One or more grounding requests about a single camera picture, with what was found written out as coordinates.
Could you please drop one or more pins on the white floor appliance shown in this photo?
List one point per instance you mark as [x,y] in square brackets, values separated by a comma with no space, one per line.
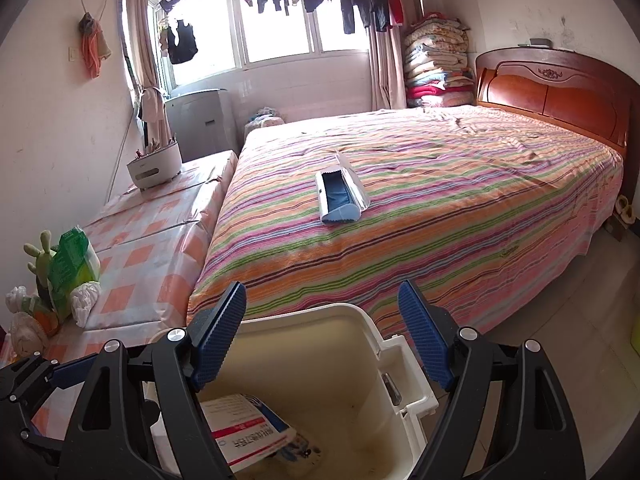
[200,120]

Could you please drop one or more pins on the pink curtain with tied cloth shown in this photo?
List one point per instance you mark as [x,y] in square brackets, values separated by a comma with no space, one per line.
[142,35]

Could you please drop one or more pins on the grey object on headboard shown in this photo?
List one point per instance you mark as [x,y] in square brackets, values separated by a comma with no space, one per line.
[537,41]

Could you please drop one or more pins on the colourful printed wrapper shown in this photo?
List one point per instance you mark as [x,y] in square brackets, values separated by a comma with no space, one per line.
[305,452]

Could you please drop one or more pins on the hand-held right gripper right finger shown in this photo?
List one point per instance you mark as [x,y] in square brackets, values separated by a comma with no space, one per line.
[425,340]

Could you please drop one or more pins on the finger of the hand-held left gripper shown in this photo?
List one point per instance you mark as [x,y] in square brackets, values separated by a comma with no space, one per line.
[42,445]
[70,374]

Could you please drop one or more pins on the bed with striped sheet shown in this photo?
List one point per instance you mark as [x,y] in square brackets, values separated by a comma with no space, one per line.
[425,210]

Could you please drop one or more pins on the white desk organizer with pens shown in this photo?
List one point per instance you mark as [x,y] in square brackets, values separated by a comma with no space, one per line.
[155,165]

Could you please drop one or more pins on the white red cardboard box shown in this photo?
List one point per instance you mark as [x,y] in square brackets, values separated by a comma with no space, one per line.
[250,430]

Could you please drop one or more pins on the wooden headboard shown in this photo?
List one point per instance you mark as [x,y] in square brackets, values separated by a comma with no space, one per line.
[550,95]

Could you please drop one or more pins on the orange cloth on wall hook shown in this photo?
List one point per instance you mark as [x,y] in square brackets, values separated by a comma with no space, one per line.
[92,50]

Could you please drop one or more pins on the white plastic bag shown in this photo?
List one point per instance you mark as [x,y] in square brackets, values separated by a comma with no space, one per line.
[86,302]
[17,299]
[27,334]

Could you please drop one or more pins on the black hanging vest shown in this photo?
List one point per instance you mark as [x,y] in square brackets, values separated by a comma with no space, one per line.
[181,42]

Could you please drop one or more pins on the green cactus plush toy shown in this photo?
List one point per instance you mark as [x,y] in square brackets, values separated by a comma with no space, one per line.
[42,260]

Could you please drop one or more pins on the green tissue packet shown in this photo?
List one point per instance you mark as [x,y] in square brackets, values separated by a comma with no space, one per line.
[70,265]

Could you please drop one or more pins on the pair of slippers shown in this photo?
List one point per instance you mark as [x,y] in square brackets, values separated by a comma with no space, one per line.
[623,209]

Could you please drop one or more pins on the stack of folded quilts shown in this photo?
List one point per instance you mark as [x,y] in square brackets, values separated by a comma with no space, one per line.
[435,60]

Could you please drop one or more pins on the blue white foil packet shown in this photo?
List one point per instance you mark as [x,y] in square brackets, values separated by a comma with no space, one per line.
[340,195]

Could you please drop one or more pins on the pile of patterned cloth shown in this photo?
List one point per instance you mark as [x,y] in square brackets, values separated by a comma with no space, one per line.
[265,120]

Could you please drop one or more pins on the window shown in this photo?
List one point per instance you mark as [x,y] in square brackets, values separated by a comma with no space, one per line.
[280,30]

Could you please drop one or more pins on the wall switch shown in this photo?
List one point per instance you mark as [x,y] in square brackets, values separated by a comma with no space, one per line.
[74,53]

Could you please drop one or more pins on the cream plastic waste bin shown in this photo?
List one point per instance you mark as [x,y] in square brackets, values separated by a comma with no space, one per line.
[325,375]

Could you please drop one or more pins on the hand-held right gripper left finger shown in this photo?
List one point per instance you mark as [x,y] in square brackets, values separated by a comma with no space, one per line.
[220,332]

